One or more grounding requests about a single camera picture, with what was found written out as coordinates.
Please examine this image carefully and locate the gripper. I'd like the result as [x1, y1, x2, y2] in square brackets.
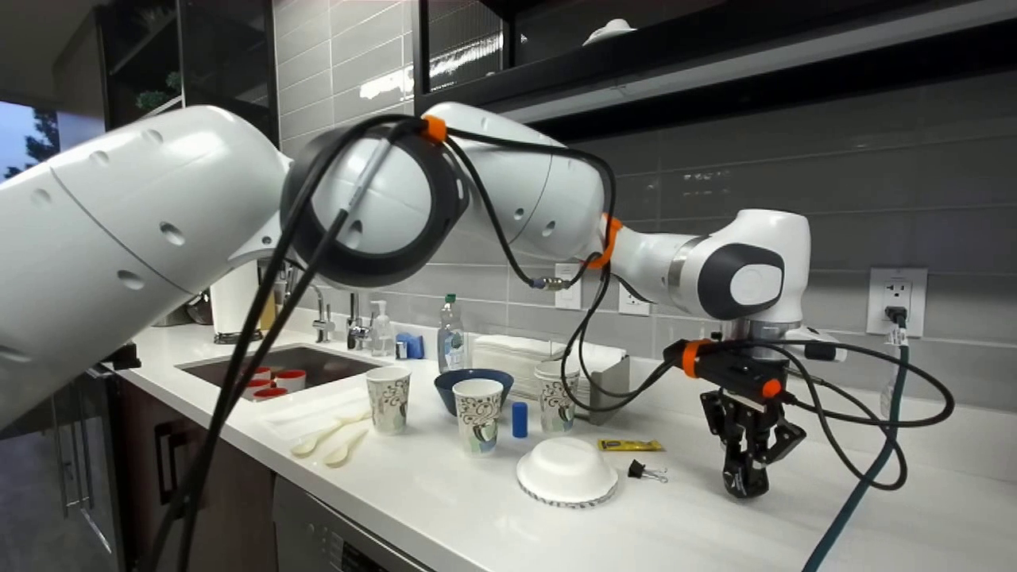
[701, 385, 807, 500]

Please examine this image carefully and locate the white paper bowl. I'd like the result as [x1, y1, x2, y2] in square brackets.
[516, 436, 620, 510]

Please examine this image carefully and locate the blue bowl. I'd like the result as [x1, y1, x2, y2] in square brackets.
[434, 368, 516, 417]

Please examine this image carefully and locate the metal napkin holder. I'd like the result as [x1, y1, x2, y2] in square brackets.
[586, 354, 632, 427]

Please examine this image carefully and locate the patterned paper cup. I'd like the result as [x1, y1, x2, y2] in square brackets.
[533, 359, 582, 435]
[452, 377, 505, 458]
[365, 365, 413, 436]

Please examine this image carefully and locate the clear dish soap bottle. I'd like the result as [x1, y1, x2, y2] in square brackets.
[437, 293, 466, 375]

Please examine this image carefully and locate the clear pump bottle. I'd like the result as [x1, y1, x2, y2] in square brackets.
[369, 300, 396, 358]

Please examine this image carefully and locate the white plastic spoon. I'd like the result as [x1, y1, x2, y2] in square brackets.
[290, 419, 344, 458]
[323, 429, 369, 468]

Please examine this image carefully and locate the chrome soap dispenser tap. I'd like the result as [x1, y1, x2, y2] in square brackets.
[346, 292, 371, 351]

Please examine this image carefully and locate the dishwasher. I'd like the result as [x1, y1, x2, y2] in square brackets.
[272, 473, 434, 572]

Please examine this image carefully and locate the white dish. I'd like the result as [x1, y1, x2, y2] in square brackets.
[582, 18, 638, 47]

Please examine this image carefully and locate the steel sink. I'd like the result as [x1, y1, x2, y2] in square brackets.
[176, 343, 392, 403]

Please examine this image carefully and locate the dark cabinet door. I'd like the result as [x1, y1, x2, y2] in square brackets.
[118, 378, 276, 572]

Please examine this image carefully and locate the paper towel roll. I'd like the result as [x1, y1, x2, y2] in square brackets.
[209, 261, 264, 345]

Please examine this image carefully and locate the metal kettle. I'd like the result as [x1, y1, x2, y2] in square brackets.
[151, 289, 215, 327]

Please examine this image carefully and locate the window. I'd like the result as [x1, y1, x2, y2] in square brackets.
[0, 100, 61, 184]

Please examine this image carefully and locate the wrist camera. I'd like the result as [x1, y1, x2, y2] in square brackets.
[664, 338, 789, 400]

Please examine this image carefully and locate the teal cable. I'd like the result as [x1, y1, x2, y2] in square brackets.
[801, 306, 911, 572]

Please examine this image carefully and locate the white wall socket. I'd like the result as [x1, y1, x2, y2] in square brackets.
[553, 262, 584, 311]
[617, 281, 652, 317]
[865, 267, 929, 338]

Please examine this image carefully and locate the black wall shelf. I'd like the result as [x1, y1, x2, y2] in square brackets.
[413, 0, 1017, 144]

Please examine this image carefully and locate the black cabinet door handle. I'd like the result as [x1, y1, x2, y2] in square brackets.
[153, 420, 189, 507]

